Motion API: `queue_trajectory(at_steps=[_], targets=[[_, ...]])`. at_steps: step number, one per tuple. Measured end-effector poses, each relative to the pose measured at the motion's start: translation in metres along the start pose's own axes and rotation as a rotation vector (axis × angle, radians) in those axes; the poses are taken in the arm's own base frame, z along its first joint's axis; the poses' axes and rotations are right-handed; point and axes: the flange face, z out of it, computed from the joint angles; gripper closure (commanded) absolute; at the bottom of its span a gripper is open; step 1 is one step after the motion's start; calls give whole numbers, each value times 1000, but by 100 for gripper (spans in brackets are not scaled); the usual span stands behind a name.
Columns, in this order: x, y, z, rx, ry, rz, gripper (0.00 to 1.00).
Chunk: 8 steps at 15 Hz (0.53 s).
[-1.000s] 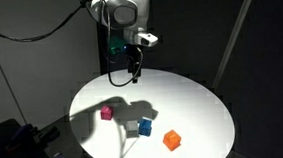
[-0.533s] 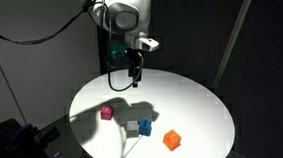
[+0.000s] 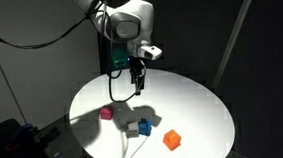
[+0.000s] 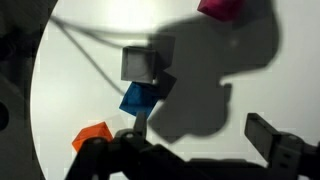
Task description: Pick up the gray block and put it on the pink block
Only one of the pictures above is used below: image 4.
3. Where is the gray block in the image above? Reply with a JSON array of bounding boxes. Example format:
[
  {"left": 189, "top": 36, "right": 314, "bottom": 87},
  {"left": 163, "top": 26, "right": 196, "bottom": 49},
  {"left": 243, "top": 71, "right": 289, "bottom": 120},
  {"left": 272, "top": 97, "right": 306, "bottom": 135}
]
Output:
[{"left": 120, "top": 45, "right": 157, "bottom": 85}]

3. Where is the blue block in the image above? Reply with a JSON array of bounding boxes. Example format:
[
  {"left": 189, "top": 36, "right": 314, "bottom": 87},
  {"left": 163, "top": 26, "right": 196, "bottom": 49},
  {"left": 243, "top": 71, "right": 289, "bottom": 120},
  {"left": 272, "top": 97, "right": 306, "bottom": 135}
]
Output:
[{"left": 118, "top": 81, "right": 161, "bottom": 119}]

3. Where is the pink block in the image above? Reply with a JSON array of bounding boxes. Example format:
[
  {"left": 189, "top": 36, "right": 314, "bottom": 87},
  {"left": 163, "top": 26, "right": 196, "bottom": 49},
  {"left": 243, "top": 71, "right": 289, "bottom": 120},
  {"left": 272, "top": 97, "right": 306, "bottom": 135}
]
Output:
[{"left": 196, "top": 0, "right": 246, "bottom": 22}]

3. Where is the orange block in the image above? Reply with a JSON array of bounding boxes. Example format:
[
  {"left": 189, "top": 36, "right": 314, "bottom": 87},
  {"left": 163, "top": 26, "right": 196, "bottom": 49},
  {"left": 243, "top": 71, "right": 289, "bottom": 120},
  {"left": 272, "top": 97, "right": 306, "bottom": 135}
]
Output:
[{"left": 71, "top": 121, "right": 115, "bottom": 153}]

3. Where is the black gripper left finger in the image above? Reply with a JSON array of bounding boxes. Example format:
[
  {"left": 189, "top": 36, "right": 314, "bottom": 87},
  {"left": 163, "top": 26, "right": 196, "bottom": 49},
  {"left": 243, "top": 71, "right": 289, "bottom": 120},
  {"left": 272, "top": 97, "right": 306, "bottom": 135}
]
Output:
[{"left": 64, "top": 111, "right": 188, "bottom": 180}]

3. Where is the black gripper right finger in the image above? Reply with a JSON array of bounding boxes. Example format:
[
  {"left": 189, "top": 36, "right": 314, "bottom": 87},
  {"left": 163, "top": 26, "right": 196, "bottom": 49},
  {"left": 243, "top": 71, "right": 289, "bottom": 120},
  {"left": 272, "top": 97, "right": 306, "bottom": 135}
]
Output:
[{"left": 244, "top": 112, "right": 320, "bottom": 180}]

